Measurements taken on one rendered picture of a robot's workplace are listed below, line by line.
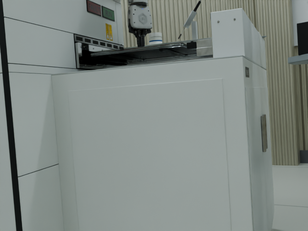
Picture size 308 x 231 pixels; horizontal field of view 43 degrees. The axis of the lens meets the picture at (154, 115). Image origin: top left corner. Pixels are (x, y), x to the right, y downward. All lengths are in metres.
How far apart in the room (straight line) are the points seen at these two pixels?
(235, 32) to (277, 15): 2.64
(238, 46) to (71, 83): 0.54
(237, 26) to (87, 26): 0.65
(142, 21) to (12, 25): 0.64
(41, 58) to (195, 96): 0.51
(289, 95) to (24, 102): 2.88
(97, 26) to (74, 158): 0.61
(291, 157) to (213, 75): 2.74
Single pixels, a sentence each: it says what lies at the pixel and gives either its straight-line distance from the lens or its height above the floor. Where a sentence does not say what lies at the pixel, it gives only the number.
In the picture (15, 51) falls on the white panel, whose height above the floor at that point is 0.88.
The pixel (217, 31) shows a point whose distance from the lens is 1.19.
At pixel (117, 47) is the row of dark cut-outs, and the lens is 1.80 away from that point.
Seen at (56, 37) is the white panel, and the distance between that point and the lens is 1.39.
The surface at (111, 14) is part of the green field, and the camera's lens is 1.80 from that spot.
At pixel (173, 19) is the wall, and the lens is 4.32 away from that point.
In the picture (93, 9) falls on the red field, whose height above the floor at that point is 1.09.
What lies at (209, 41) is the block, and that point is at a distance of 1.38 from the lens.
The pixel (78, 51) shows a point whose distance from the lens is 1.48.
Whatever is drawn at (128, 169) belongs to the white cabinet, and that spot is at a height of 0.50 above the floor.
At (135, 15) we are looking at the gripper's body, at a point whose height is 1.06.
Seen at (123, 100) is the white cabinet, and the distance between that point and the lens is 1.20.
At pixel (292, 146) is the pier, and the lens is 3.78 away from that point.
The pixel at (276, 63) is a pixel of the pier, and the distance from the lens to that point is 3.77.
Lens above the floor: 0.72
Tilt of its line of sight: 3 degrees down
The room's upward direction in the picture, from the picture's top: 4 degrees counter-clockwise
